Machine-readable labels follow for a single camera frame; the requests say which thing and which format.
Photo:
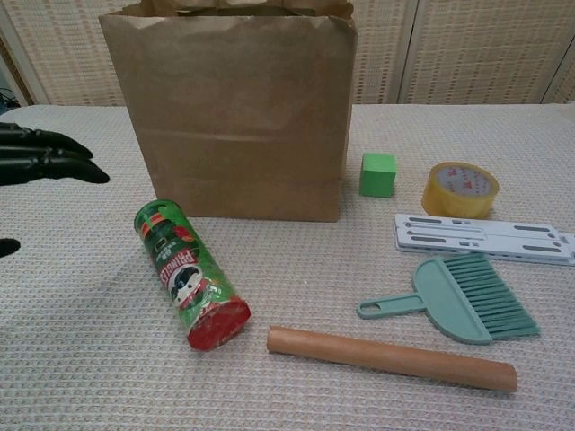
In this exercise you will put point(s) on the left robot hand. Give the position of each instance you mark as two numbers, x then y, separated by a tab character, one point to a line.
36	155

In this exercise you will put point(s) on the green Pringles can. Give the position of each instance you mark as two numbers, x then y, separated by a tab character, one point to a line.
188	274

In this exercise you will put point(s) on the brown paper bag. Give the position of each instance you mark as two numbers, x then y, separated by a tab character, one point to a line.
233	112

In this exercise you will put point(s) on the small green cube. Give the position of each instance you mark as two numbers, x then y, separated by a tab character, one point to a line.
377	177

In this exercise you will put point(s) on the teal hand brush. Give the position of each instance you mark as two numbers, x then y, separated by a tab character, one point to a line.
440	296

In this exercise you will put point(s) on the beige woven tablecloth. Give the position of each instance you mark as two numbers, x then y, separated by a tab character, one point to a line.
314	269

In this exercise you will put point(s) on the brown wooden rolling pin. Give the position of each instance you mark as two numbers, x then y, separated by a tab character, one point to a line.
382	357

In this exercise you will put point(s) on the clear packing tape roll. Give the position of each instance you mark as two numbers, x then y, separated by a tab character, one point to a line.
449	204

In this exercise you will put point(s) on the woven folding screen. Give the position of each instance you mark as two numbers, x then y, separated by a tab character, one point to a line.
471	45

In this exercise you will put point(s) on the white folding stand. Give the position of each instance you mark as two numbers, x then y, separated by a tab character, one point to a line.
494	233

